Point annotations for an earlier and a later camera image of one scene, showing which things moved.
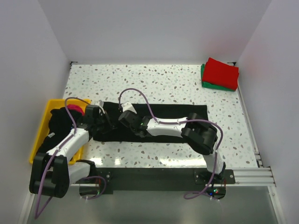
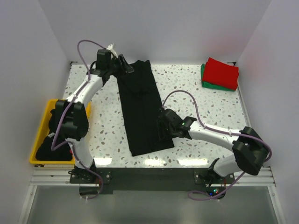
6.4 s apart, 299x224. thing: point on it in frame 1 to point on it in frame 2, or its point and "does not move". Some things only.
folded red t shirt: (220, 74) does not move
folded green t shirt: (210, 85) does not move
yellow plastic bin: (43, 129) does not move
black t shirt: (124, 132) to (141, 107)
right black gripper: (135, 115) to (161, 128)
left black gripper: (110, 126) to (123, 65)
